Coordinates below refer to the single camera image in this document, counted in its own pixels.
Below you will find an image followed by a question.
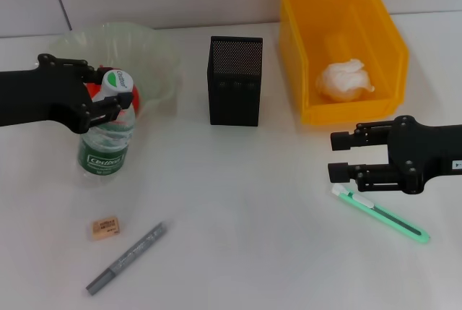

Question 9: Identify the green utility knife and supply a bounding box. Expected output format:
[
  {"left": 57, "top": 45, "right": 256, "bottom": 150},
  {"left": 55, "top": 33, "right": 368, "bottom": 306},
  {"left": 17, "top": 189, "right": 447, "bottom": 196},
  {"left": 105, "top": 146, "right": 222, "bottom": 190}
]
[{"left": 331, "top": 184, "right": 431, "bottom": 245}]

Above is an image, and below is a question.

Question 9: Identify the green glass fruit plate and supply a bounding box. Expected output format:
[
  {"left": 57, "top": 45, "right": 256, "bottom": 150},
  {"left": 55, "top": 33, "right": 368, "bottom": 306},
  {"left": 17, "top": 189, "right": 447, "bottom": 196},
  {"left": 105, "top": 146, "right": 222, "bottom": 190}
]
[{"left": 48, "top": 22, "right": 183, "bottom": 108}]

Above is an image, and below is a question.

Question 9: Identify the grey marker pen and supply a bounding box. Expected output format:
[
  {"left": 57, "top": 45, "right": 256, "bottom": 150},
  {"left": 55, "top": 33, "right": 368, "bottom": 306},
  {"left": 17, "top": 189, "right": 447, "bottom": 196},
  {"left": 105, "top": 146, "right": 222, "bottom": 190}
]
[{"left": 85, "top": 220, "right": 175, "bottom": 296}]

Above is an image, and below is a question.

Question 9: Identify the clear plastic water bottle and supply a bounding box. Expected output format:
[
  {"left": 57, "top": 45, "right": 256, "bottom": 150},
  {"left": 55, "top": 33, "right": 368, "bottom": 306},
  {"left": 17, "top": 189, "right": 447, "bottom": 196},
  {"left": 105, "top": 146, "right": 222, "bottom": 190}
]
[{"left": 77, "top": 69, "right": 137, "bottom": 189}]

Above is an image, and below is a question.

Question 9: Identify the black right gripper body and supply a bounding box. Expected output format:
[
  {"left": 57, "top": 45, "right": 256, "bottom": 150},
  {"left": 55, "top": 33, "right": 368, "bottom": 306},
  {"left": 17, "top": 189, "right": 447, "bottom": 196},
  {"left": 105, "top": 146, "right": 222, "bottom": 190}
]
[{"left": 388, "top": 115, "right": 462, "bottom": 195}]

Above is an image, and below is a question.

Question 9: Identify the black mesh pen holder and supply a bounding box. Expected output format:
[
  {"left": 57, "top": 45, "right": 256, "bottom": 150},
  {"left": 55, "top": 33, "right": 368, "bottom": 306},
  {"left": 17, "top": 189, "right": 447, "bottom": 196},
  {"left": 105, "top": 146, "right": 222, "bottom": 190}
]
[{"left": 207, "top": 35, "right": 263, "bottom": 127}]

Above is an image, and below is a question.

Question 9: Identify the yellow plastic bin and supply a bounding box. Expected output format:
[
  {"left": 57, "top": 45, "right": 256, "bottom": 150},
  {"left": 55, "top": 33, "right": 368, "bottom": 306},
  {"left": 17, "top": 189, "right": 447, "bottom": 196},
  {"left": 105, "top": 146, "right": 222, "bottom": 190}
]
[{"left": 276, "top": 0, "right": 411, "bottom": 126}]

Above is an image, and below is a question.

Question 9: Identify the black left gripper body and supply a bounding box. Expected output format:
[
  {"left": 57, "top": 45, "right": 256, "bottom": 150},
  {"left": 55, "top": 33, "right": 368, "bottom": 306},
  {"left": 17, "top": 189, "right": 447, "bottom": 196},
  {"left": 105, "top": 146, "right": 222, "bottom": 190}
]
[{"left": 0, "top": 53, "right": 93, "bottom": 134}]

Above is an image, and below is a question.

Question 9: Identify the small beige eraser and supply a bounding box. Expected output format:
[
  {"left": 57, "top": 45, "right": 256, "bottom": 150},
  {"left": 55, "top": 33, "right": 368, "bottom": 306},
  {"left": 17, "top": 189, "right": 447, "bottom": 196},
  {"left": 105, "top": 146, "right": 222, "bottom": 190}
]
[{"left": 90, "top": 217, "right": 120, "bottom": 242}]

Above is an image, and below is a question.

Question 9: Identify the white paper ball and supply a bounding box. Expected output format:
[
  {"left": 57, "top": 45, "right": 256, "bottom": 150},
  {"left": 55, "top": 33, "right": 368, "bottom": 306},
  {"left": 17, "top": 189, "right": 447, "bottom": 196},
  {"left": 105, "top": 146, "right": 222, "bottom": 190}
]
[{"left": 316, "top": 58, "right": 375, "bottom": 104}]

